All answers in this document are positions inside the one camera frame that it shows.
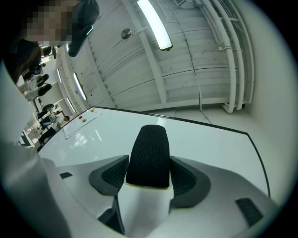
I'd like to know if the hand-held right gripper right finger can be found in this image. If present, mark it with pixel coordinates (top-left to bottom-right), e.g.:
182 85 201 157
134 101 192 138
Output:
163 156 279 238

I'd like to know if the person's face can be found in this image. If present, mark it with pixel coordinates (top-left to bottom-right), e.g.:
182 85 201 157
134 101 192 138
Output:
23 0 79 48

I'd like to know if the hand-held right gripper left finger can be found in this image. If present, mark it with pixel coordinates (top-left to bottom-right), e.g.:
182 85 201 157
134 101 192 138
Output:
43 155 129 238

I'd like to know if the whiteboard with black frame stand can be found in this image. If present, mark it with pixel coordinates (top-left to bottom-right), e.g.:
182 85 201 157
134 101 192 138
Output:
37 106 272 198

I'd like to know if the long ceiling light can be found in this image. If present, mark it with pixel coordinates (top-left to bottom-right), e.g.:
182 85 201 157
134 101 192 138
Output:
73 72 88 101
136 0 173 52

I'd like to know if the creased printed paper sheet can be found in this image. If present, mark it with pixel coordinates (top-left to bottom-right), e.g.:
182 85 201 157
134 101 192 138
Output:
63 109 103 139

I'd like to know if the thin ceiling cable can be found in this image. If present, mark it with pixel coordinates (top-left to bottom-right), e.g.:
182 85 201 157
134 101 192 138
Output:
181 29 203 112

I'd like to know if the white ceiling pipe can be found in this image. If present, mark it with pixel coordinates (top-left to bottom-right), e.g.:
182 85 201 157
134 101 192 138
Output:
230 0 255 104
202 0 236 114
216 0 245 111

